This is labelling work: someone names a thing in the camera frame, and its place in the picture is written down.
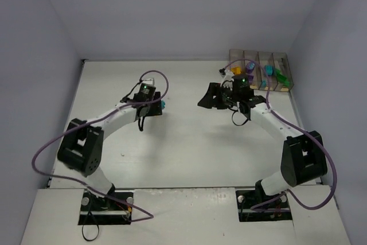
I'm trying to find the yellow square lego brick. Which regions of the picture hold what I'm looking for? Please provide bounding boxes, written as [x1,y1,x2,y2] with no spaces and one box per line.
[231,67,241,75]

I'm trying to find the purple oval paw lego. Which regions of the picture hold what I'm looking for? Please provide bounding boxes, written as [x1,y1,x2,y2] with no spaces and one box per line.
[245,62,256,74]

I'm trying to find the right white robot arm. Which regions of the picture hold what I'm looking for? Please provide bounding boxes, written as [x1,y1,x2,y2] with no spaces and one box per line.
[198,76,327,203]

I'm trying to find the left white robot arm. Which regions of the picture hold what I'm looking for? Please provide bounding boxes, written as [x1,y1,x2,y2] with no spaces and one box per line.
[57,78,162,197]

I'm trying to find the clear bin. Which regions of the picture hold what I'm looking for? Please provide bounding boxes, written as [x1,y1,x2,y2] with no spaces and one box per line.
[228,49,248,91]
[259,52,278,91]
[244,50,261,90]
[273,52,294,92]

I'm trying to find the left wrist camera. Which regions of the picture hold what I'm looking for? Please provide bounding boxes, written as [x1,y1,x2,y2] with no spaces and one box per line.
[141,77,155,86]

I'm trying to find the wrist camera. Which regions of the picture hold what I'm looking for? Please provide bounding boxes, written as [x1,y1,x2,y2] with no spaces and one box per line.
[219,68,235,90]
[141,77,155,86]

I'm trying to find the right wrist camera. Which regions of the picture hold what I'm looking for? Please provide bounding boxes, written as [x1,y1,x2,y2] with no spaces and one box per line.
[219,68,235,90]

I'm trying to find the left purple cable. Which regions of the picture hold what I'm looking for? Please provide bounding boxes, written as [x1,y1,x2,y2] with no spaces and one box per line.
[31,69,170,223]

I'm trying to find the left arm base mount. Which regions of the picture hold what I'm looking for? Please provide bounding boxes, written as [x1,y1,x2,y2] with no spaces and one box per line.
[78,190,132,225]

